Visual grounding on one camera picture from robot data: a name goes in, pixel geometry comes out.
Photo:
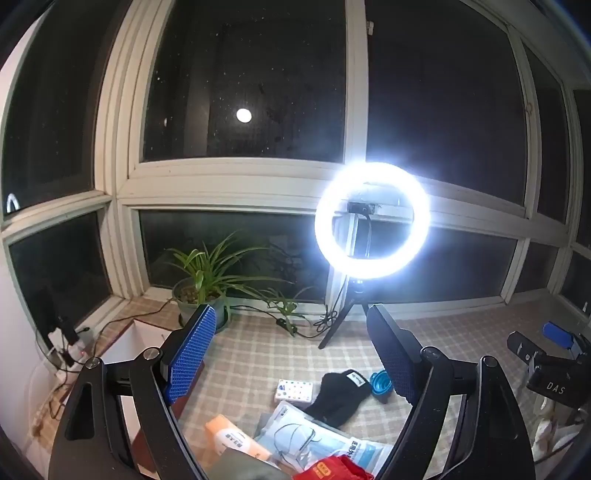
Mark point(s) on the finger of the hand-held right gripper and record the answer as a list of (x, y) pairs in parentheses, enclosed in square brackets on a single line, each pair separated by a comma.
[(558, 334), (521, 346)]

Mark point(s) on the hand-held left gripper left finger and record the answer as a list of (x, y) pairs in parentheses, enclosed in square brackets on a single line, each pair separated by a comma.
[(191, 355)]

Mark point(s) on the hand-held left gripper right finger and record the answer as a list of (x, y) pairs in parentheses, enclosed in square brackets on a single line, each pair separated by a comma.
[(397, 364)]

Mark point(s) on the blue collapsible cup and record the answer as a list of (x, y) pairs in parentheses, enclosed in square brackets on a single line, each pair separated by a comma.
[(381, 385)]

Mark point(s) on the brown cardboard box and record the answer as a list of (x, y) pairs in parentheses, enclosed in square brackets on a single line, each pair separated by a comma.
[(134, 337)]

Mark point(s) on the black knitted glove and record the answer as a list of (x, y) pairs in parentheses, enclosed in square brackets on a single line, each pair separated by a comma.
[(337, 397)]

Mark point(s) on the orange tissue pack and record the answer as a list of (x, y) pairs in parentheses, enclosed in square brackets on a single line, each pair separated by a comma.
[(231, 436)]

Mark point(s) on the star print tissue pack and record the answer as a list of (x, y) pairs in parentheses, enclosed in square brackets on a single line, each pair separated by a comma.
[(293, 391)]

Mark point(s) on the face mask packet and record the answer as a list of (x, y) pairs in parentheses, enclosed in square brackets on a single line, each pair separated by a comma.
[(295, 434)]

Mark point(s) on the yellow-green cloth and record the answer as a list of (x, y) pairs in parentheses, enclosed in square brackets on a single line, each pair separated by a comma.
[(240, 468)]

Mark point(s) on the red packet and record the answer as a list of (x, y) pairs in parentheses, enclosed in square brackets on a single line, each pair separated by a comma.
[(332, 470)]

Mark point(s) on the white plastic bag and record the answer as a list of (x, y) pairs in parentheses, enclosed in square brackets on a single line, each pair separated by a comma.
[(549, 429)]

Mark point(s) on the potted spider plant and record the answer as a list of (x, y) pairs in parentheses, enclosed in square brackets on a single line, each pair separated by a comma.
[(194, 293)]

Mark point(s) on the black tripod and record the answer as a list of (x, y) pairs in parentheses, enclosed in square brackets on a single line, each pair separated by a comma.
[(339, 323)]

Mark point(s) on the checkered tablecloth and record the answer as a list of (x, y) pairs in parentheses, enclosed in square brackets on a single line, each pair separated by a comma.
[(277, 355)]

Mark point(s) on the small spider plant offshoot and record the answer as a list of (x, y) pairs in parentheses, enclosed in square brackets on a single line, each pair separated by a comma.
[(281, 300)]

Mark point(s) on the white power strip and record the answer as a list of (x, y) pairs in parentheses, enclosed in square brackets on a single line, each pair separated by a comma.
[(57, 339)]

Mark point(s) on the black charger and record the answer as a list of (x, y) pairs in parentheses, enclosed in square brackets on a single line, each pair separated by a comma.
[(51, 314)]

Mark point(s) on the white window frame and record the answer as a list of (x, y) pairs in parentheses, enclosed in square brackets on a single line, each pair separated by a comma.
[(355, 92)]

